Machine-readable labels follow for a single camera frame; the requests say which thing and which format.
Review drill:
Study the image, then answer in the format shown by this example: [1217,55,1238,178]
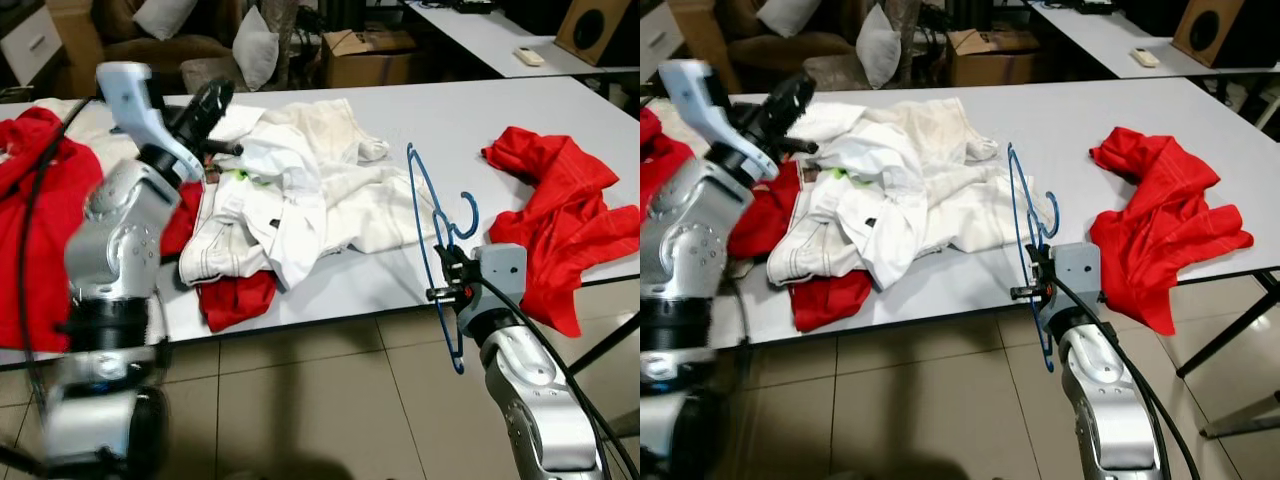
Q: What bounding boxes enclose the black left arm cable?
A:
[14,95,99,406]

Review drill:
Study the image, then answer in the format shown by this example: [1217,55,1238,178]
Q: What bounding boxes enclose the white drawer cabinet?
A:
[0,3,64,89]
[640,0,688,81]

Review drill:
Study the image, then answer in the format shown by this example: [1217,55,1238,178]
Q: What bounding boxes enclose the brown cardboard box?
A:
[946,28,1043,87]
[320,30,421,89]

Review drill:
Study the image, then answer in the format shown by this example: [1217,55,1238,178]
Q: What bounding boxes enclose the grey metal table foot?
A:
[1200,390,1280,439]

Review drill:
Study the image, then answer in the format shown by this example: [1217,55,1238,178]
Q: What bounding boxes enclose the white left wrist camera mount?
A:
[660,58,777,183]
[96,62,208,184]

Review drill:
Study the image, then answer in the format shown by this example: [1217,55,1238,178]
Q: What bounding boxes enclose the cream fleece garment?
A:
[262,98,443,257]
[880,97,1031,256]

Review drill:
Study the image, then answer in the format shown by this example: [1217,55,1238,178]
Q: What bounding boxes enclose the off-white stitched garment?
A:
[765,190,871,286]
[178,185,266,286]

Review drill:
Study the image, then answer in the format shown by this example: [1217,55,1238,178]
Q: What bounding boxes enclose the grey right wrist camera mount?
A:
[1052,243,1103,313]
[478,243,528,313]

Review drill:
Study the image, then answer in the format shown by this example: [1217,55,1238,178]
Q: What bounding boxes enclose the wooden speaker box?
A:
[555,0,633,67]
[1172,0,1253,69]

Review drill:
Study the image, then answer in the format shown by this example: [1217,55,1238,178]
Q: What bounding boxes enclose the small white pillow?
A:
[133,0,198,41]
[755,0,819,39]

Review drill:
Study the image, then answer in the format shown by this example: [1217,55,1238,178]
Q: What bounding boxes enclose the white folded garment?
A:
[35,97,141,173]
[655,97,706,156]

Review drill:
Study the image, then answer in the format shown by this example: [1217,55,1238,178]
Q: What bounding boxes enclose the long white table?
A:
[405,0,641,81]
[1025,0,1280,81]

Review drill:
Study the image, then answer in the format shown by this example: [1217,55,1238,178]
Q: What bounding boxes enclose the large red garment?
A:
[640,105,667,217]
[0,107,103,353]

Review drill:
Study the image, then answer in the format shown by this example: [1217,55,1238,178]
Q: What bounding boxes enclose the brown ottoman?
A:
[180,55,251,94]
[800,53,871,93]

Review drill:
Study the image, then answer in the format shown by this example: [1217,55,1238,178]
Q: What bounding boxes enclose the black table leg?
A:
[575,313,641,377]
[1175,268,1280,379]

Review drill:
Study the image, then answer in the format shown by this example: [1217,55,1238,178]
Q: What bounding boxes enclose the large white pillow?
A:
[856,3,904,90]
[232,5,280,92]

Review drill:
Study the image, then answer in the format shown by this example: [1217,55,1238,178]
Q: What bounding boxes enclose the red shirt white stitching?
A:
[1088,127,1255,337]
[482,126,641,339]

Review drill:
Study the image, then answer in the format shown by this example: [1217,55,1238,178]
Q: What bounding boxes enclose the brown sofa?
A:
[45,0,236,99]
[668,0,861,96]

